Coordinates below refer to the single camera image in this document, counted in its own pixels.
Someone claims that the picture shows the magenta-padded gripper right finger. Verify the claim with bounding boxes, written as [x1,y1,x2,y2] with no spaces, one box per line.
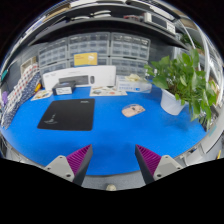
[134,144,184,185]

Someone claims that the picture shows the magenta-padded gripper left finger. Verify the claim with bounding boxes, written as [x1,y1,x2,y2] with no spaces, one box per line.
[44,144,94,187]

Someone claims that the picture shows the transparent pink computer mouse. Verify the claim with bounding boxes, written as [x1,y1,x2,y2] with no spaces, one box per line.
[121,103,146,118]

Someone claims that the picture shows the black mouse pad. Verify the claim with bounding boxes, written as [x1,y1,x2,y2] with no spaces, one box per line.
[36,98,96,132]

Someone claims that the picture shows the small cartoon sticker sheet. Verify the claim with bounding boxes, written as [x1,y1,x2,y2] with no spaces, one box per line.
[30,89,54,102]

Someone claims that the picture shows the blue dotted fabric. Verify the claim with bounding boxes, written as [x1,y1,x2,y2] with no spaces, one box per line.
[0,73,42,130]

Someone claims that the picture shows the small black cardboard box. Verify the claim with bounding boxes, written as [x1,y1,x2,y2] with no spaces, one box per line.
[52,80,77,97]

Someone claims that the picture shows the white blue glove box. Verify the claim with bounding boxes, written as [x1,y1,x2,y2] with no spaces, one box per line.
[115,74,153,94]

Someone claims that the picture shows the green plant in white pot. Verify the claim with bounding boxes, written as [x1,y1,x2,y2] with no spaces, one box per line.
[143,49,218,131]

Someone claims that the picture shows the red white checkered fabric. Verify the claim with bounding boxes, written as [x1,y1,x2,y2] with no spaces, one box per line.
[4,63,40,111]

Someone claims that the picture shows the large cartoon sticker sheet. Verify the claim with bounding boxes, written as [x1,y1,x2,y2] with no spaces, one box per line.
[89,85,128,98]

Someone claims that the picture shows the cream disposable glove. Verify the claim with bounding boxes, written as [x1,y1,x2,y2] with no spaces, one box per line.
[124,73,146,83]

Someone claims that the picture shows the grey drawer cabinet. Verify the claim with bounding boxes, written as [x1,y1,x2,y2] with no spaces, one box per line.
[67,32,111,58]
[68,56,111,68]
[109,57,150,78]
[38,38,69,67]
[39,61,70,79]
[110,32,151,61]

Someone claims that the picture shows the white keyboard packaging box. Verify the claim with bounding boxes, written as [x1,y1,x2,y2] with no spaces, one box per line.
[42,65,117,91]

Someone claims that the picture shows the cream lattice basket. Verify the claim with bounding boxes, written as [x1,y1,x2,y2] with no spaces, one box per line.
[20,56,38,75]

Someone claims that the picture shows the yellow printed card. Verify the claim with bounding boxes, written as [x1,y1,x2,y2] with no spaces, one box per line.
[73,52,99,67]

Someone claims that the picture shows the dark wall shelf unit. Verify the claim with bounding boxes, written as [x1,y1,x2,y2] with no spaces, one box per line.
[28,0,189,51]

